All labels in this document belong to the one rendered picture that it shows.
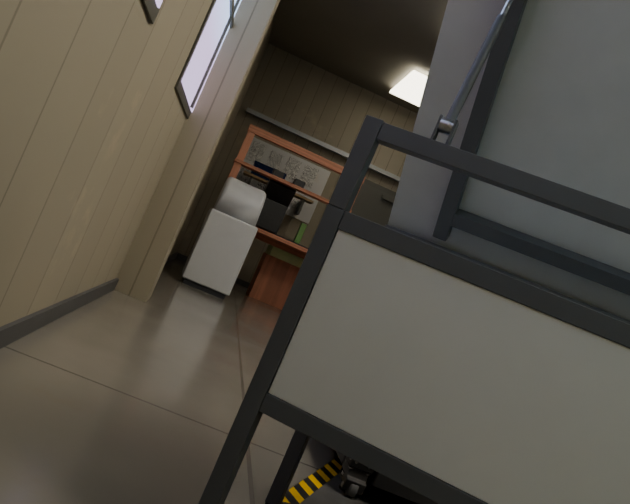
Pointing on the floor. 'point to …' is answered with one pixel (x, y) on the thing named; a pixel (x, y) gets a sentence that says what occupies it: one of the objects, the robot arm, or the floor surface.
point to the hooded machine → (224, 239)
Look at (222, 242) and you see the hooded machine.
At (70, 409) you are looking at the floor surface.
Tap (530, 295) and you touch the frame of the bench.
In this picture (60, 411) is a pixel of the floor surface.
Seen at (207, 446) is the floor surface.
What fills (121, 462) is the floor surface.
